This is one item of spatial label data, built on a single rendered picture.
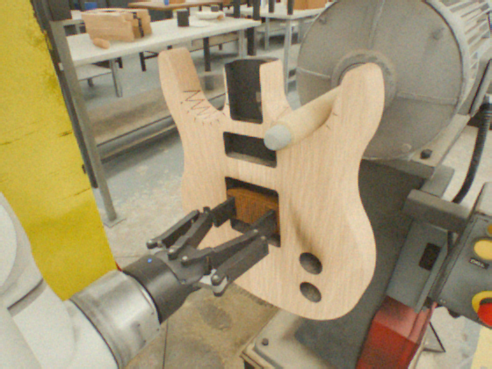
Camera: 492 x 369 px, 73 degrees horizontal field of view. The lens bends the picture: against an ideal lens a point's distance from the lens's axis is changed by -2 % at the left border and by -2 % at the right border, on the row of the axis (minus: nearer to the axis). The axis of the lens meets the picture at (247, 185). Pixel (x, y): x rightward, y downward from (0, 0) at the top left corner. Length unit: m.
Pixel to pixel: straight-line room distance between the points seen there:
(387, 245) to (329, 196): 0.45
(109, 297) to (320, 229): 0.26
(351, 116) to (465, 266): 0.33
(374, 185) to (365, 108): 0.43
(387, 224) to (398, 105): 0.36
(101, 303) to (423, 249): 0.70
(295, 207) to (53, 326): 0.30
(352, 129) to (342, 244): 0.15
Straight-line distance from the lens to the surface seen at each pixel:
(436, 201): 0.70
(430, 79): 0.51
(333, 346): 1.22
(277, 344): 1.29
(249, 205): 0.51
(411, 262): 0.90
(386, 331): 1.02
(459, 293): 0.64
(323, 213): 0.44
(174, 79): 0.54
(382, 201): 0.79
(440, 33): 0.50
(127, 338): 0.37
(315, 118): 0.39
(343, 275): 0.48
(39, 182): 1.23
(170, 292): 0.39
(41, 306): 0.35
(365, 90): 0.36
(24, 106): 1.14
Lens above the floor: 1.41
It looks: 34 degrees down
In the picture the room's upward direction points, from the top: straight up
